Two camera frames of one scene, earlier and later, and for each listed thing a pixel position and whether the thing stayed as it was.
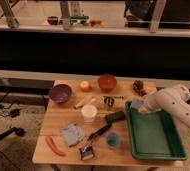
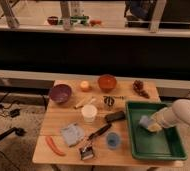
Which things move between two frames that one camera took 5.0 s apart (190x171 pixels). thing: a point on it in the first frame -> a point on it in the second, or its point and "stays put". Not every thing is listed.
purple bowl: [60, 93] stays put
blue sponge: [136, 103] -> [145, 121]
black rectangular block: [114, 116] stays put
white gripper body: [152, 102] -> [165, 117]
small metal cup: [110, 99] stays put
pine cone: [137, 85] stays put
